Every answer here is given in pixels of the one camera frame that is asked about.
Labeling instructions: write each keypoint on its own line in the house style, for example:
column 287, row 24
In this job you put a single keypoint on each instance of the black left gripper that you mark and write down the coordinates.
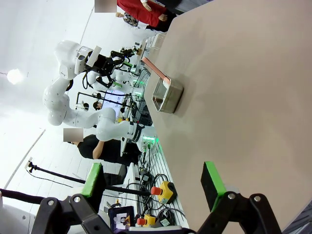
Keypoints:
column 103, row 64

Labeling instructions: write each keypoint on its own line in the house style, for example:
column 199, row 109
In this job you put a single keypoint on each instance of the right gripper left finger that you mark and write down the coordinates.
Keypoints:
column 95, row 185

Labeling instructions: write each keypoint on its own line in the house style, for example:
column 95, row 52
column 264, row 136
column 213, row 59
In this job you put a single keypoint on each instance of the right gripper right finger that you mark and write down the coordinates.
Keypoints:
column 212, row 187

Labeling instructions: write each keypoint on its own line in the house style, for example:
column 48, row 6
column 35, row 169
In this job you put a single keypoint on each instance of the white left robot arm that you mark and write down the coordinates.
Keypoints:
column 58, row 109

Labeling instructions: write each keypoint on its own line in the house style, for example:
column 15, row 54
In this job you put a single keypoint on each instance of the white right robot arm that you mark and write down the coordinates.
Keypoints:
column 14, row 219

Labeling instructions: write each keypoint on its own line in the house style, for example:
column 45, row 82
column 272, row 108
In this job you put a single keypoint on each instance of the red-sleeved person's hand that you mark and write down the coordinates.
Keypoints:
column 162, row 17

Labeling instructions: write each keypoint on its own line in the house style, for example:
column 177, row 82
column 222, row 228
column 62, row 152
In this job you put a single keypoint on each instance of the white-sleeved person's hand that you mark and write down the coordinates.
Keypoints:
column 146, row 5

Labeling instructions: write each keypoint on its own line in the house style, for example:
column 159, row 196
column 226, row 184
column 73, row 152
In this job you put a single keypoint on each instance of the white robot arms behind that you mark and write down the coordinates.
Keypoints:
column 122, row 77

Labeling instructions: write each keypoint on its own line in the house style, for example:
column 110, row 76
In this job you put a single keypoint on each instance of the computer monitor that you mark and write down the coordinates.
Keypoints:
column 113, row 101

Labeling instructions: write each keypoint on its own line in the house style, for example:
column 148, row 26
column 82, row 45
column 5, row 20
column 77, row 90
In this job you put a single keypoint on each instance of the operator in black shirt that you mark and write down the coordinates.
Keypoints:
column 107, row 151

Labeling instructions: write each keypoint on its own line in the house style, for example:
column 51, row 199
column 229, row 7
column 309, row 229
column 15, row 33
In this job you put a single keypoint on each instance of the dark-haired seated operator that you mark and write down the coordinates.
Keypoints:
column 97, row 106

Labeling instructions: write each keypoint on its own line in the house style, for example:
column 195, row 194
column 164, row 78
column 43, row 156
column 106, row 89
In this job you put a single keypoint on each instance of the small black display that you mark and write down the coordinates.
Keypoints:
column 122, row 217

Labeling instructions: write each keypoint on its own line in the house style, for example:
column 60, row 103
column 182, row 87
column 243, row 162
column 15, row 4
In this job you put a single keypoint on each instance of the yellow emergency stop button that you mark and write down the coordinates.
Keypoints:
column 148, row 220
column 165, row 192

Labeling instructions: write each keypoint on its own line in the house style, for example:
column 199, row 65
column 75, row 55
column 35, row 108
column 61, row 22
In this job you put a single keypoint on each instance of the black power adapter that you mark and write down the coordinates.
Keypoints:
column 145, row 176

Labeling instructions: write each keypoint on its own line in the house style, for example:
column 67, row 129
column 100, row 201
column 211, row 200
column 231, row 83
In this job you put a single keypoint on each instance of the person in patterned shirt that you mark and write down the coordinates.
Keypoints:
column 130, row 19

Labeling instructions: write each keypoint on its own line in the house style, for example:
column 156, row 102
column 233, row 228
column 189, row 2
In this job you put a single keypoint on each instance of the person in red top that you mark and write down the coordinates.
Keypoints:
column 141, row 15

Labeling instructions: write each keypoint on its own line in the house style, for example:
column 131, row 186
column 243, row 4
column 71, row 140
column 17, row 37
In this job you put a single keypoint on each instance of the steel rectangular container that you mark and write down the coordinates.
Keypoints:
column 170, row 100

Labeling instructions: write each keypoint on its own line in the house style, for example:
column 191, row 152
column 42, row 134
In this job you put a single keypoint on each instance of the person in white shirt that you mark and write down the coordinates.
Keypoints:
column 173, row 3

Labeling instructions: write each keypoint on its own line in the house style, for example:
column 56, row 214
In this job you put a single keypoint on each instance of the round ceiling lamp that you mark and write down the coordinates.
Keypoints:
column 15, row 76

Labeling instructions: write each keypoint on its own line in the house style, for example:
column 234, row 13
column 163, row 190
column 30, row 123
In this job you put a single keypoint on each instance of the black camera pole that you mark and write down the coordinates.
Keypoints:
column 73, row 179

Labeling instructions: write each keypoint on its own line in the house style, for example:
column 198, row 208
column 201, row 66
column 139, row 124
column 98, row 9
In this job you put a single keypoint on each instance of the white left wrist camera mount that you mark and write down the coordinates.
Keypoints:
column 93, row 55

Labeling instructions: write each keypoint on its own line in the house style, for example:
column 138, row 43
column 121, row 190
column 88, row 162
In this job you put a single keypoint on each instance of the white slotted base plate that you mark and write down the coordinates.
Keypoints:
column 168, row 168

